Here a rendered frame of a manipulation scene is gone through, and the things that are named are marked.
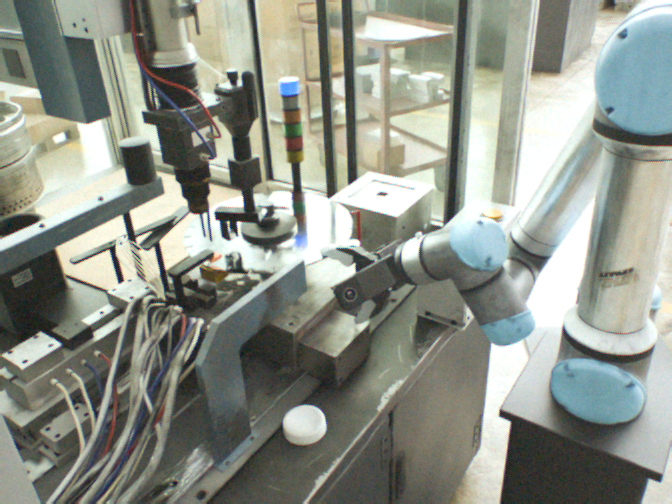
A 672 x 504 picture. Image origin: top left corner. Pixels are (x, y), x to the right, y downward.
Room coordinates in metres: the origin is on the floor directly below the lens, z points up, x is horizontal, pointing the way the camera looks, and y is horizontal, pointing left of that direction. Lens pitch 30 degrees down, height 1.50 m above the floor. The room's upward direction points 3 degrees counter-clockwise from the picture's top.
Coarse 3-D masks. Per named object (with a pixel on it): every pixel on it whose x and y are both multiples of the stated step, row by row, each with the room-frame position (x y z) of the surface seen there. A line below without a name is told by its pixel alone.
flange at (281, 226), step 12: (276, 216) 1.04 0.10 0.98; (288, 216) 1.07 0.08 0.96; (240, 228) 1.03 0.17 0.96; (252, 228) 1.03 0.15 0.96; (264, 228) 1.02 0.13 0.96; (276, 228) 1.02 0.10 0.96; (288, 228) 1.02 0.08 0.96; (252, 240) 1.00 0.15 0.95; (264, 240) 0.99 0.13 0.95; (276, 240) 0.99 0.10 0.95
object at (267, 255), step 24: (288, 192) 1.20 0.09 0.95; (312, 216) 1.08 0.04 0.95; (336, 216) 1.08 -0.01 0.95; (192, 240) 1.01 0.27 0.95; (216, 240) 1.01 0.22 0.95; (240, 240) 1.00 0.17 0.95; (288, 240) 0.99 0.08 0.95; (312, 240) 0.98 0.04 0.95; (336, 240) 0.98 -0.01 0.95; (216, 264) 0.92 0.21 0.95; (240, 264) 0.91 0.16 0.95; (264, 264) 0.91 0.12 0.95
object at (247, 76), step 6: (246, 72) 0.94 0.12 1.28; (252, 72) 0.94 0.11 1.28; (246, 78) 0.93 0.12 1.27; (252, 78) 0.94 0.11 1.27; (246, 84) 0.94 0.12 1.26; (252, 84) 0.94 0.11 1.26; (246, 90) 0.94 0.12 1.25; (252, 90) 0.94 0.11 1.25; (246, 96) 0.94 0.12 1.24; (252, 96) 0.94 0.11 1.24; (252, 102) 0.94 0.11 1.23; (252, 108) 0.94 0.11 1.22; (252, 114) 0.94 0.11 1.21; (252, 120) 0.94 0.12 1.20
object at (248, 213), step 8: (248, 192) 0.96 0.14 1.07; (248, 200) 0.96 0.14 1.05; (216, 208) 0.99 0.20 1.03; (224, 208) 0.98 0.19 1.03; (232, 208) 0.98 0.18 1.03; (240, 208) 0.98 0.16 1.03; (248, 208) 0.96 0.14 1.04; (256, 208) 0.97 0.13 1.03; (216, 216) 0.97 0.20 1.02; (224, 216) 0.97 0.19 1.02; (232, 216) 0.97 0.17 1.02; (240, 216) 0.96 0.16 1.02; (248, 216) 0.96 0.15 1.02; (256, 216) 0.96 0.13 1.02; (224, 224) 0.97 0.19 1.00; (232, 224) 0.99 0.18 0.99; (224, 232) 0.97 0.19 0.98
